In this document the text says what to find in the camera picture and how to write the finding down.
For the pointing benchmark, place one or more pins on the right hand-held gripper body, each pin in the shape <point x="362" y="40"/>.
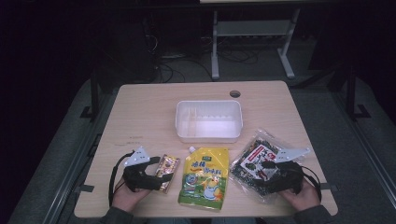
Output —
<point x="288" y="177"/>

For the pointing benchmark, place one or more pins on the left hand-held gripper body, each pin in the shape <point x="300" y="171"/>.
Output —
<point x="137" y="158"/>

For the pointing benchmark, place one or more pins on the small gold snack packet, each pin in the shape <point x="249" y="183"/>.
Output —
<point x="168" y="165"/>

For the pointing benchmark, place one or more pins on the clear seaweed snack bag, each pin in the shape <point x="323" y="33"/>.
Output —
<point x="249" y="161"/>

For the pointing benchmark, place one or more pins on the yellow spouted pouch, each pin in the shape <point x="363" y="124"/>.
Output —
<point x="204" y="180"/>

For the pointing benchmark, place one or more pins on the white plastic bin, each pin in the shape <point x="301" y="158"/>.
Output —
<point x="208" y="127"/>

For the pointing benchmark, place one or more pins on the person's right hand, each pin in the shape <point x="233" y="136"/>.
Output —
<point x="306" y="199"/>

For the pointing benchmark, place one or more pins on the person's left hand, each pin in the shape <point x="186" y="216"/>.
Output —
<point x="126" y="199"/>

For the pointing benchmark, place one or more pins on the grey tape strip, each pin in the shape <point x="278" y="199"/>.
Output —
<point x="330" y="187"/>
<point x="84" y="188"/>

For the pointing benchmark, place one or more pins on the black metal stand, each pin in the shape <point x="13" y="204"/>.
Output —
<point x="94" y="93"/>
<point x="351" y="93"/>

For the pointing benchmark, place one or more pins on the metal floor rail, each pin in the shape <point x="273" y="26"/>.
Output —
<point x="71" y="174"/>
<point x="367" y="146"/>

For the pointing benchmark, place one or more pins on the white metal desk frame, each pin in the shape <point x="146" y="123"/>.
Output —
<point x="252" y="28"/>

